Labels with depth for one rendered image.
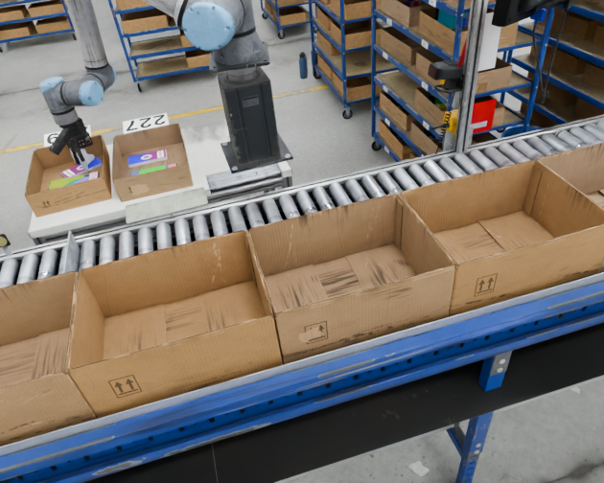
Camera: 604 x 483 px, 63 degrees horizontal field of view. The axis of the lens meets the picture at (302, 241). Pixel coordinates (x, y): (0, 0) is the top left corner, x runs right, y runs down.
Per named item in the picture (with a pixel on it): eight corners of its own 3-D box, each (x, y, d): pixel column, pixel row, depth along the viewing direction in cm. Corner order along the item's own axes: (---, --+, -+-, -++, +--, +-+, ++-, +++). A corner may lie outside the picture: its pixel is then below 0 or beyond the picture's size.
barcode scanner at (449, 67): (423, 88, 183) (429, 59, 177) (451, 86, 186) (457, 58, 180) (431, 95, 178) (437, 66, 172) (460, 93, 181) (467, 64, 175)
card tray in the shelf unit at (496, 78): (414, 71, 263) (415, 52, 256) (465, 59, 268) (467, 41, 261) (453, 99, 232) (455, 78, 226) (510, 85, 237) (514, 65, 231)
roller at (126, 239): (135, 237, 177) (131, 226, 174) (138, 346, 138) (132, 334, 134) (122, 241, 176) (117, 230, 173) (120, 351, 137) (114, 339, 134)
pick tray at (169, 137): (184, 143, 220) (179, 122, 214) (194, 186, 191) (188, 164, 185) (121, 156, 216) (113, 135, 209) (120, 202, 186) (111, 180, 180)
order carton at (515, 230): (522, 210, 140) (535, 158, 129) (597, 277, 118) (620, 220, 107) (395, 242, 134) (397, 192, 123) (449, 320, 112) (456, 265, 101)
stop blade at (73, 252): (81, 250, 171) (70, 230, 165) (68, 352, 136) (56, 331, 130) (79, 251, 171) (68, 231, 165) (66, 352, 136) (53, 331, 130)
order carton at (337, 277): (396, 242, 134) (398, 192, 123) (450, 319, 112) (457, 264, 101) (256, 279, 128) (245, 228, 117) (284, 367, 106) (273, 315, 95)
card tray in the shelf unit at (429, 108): (414, 104, 276) (415, 87, 270) (464, 95, 280) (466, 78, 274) (447, 136, 245) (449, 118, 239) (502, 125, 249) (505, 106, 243)
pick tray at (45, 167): (109, 154, 218) (102, 134, 212) (112, 198, 189) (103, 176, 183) (43, 170, 212) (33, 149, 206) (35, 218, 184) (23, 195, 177)
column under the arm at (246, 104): (220, 145, 215) (204, 71, 194) (277, 132, 220) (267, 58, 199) (231, 173, 196) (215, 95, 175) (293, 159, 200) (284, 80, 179)
